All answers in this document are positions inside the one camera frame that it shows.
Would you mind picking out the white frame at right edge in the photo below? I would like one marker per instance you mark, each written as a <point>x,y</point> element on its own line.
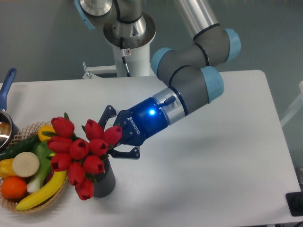
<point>293,108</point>

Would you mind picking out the yellow bell pepper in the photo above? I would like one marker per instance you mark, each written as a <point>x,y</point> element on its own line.
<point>6,169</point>

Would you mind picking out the yellow squash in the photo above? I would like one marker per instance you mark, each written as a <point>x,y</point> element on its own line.
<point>46,132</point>

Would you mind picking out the red fruit under banana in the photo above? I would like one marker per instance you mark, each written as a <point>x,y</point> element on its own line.
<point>48,178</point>

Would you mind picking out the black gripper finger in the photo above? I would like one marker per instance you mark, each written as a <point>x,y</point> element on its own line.
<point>109,112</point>
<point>134,153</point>

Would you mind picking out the dark grey ribbed vase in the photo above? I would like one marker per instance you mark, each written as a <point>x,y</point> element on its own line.
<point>105,181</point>

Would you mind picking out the green cucumber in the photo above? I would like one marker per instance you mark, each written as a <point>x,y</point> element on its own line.
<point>25,145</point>

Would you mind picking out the green bok choy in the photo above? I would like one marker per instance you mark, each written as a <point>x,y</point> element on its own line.
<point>43,153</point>

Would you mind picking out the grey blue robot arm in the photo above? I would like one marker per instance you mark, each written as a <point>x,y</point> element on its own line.
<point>189,75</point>

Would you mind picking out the beige round cut vegetable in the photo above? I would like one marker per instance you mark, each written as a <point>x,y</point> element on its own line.
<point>25,164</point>

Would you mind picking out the woven wicker basket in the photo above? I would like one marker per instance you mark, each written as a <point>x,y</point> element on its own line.
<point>10,204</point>

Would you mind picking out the black device at table edge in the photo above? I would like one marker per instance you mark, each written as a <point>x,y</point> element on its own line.
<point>295,203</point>

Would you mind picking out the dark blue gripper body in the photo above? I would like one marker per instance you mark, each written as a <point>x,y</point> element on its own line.
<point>141,121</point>

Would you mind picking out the orange fruit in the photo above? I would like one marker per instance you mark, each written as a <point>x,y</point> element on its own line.
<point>13,187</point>

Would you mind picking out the blue handled saucepan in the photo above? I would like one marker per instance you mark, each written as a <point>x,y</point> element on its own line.
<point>8,129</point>

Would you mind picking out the yellow banana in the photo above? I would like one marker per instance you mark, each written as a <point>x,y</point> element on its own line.
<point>45,194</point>

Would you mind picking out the red tulip bouquet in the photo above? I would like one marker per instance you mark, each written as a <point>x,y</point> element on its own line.
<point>81,158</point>

